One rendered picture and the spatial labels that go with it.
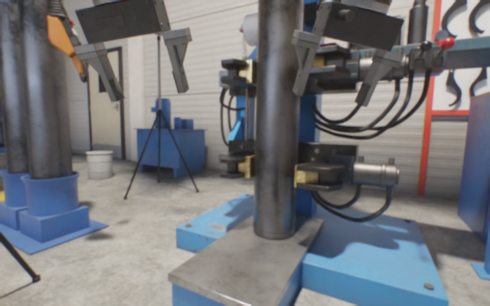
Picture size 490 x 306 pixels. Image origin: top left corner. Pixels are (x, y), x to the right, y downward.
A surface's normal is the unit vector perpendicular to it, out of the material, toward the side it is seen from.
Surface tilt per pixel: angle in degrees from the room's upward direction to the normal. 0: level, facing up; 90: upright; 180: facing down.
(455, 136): 90
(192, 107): 90
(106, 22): 114
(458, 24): 90
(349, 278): 90
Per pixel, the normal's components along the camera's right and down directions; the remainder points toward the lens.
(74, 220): 0.88, 0.07
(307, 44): 0.12, 0.50
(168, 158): -0.47, 0.09
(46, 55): 0.67, 0.09
